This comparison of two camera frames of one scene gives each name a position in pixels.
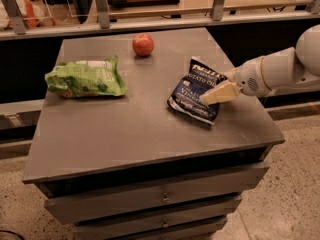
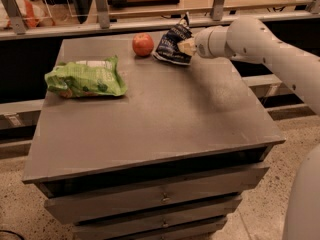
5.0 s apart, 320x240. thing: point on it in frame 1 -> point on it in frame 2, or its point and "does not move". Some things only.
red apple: x=143 y=44 does not move
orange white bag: x=34 y=13 does not move
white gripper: x=249 y=79 -> x=202 y=45
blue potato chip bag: x=199 y=78 -> x=167 y=46
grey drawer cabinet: x=132 y=167 does not move
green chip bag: x=84 y=78 does not move
